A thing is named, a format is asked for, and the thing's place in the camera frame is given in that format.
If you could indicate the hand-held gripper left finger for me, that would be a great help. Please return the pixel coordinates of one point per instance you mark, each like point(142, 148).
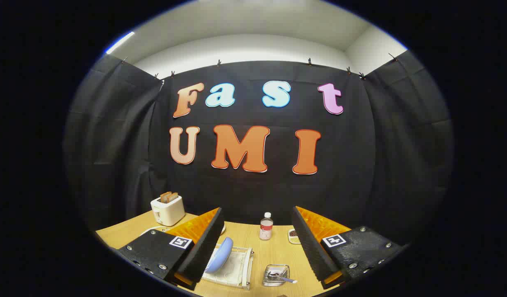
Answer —
point(203, 251)

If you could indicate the ceiling light strip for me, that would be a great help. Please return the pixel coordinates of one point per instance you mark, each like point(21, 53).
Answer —
point(120, 42)

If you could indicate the toast slice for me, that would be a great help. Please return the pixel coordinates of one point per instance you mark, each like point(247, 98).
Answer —
point(174, 196)
point(165, 198)

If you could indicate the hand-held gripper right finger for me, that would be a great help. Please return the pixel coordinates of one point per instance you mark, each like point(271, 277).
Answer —
point(313, 251)

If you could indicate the blue plate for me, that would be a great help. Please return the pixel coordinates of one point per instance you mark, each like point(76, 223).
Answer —
point(220, 255)

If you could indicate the plastic bottle with red label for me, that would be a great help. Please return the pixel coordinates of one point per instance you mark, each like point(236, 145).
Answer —
point(266, 229)

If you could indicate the white toaster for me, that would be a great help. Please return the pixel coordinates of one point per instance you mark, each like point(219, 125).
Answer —
point(166, 212)

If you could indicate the white divided snack tray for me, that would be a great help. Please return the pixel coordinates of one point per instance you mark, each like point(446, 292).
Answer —
point(293, 236)

